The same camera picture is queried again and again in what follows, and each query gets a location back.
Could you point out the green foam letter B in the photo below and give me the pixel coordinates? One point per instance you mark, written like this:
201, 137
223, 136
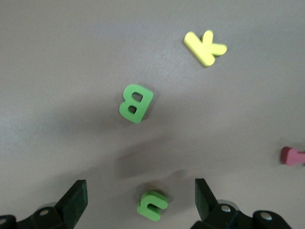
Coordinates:
146, 102

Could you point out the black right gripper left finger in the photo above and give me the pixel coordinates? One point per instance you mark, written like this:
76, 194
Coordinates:
71, 202

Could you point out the yellow foam letter K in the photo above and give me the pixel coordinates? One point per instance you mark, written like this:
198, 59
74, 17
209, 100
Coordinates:
202, 51

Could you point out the green foam letter u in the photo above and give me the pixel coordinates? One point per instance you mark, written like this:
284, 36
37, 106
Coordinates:
145, 210

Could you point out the red foam letter I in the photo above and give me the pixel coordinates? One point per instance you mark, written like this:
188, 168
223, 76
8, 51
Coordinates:
293, 157

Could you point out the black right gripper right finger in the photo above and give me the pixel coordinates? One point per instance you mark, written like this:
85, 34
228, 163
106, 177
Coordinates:
205, 202

